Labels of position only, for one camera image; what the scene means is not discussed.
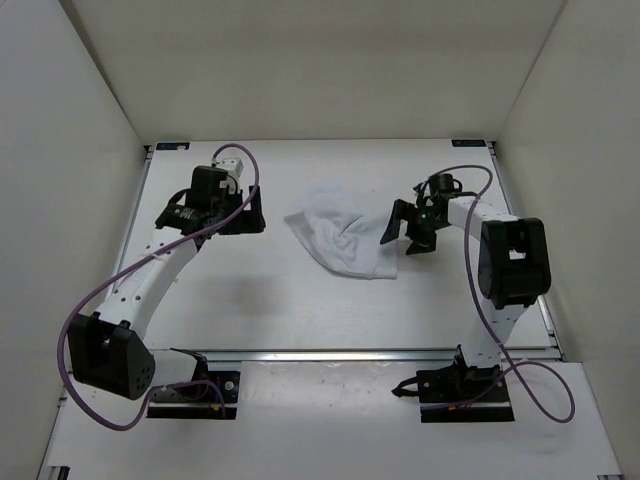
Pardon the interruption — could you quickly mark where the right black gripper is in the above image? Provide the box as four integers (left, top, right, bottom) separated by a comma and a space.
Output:
382, 199, 449, 254

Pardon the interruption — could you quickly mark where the white skirt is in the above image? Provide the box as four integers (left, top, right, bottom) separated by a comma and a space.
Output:
284, 186, 398, 280

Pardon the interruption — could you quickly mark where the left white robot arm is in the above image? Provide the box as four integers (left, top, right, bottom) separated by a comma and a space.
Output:
58, 158, 266, 400

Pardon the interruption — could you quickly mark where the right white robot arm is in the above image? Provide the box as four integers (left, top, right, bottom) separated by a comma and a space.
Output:
380, 173, 551, 401

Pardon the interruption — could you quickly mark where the right blue corner label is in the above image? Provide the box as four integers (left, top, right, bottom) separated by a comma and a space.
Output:
451, 139, 486, 148

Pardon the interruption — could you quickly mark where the blue corner label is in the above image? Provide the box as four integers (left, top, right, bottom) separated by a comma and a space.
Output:
155, 142, 190, 151
451, 139, 486, 148

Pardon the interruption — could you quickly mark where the left blue corner label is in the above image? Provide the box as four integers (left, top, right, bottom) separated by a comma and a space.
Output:
155, 142, 190, 151

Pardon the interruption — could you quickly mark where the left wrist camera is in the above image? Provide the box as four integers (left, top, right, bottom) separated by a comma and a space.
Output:
213, 157, 244, 194

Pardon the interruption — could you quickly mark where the aluminium table rail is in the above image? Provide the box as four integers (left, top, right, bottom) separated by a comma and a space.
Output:
203, 349, 455, 363

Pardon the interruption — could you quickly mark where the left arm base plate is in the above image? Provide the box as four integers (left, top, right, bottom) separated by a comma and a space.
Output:
147, 370, 241, 420

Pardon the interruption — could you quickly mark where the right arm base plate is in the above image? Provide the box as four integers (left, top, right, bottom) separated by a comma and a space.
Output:
391, 362, 515, 424

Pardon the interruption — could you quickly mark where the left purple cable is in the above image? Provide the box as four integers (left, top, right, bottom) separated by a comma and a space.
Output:
57, 143, 261, 431

